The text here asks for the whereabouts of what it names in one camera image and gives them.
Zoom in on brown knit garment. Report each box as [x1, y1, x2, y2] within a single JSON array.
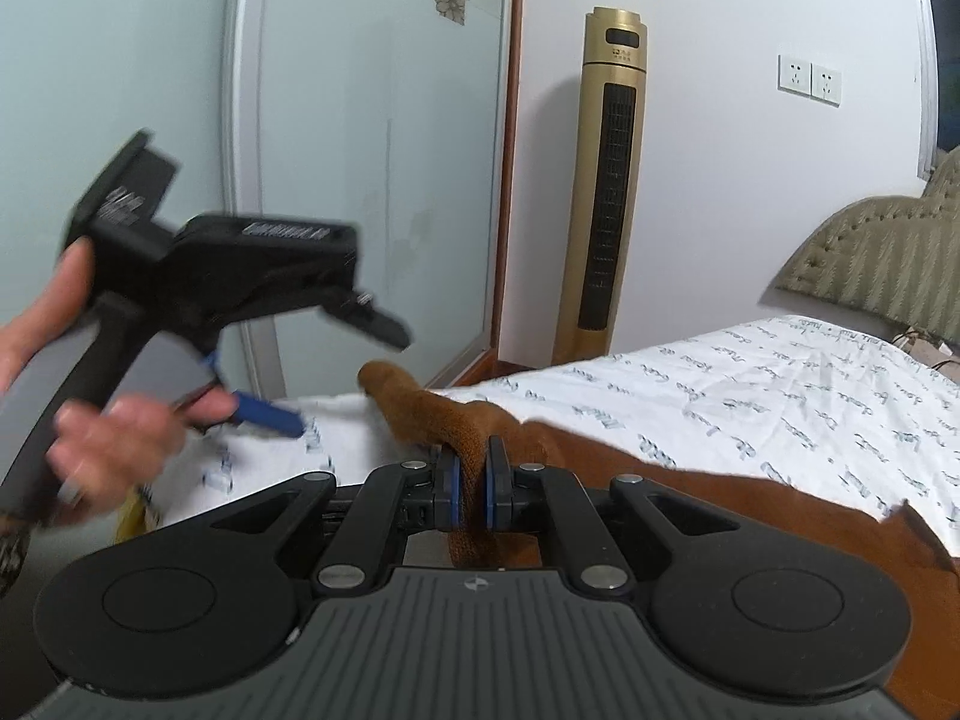
[[358, 360, 960, 720]]

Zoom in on brown wooden door frame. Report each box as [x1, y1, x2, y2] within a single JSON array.
[[426, 0, 557, 391]]

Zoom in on patterned dark cloth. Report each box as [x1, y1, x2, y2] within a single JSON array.
[[0, 516, 32, 601]]

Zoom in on yellow cloth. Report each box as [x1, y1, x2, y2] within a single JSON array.
[[116, 486, 162, 542]]

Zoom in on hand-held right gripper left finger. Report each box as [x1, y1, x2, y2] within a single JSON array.
[[214, 454, 463, 595]]

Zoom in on olive tufted headboard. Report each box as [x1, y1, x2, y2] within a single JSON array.
[[774, 150, 960, 325]]

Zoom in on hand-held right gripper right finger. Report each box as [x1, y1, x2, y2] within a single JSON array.
[[484, 438, 743, 593]]

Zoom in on frosted glass sliding door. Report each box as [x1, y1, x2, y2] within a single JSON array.
[[0, 0, 518, 402]]

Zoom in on gold tower fan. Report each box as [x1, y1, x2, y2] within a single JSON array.
[[552, 6, 649, 367]]

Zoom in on person's left hand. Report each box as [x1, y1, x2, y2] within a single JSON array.
[[0, 244, 237, 507]]

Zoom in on white script-printed quilt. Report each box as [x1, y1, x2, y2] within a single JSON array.
[[146, 315, 960, 560]]

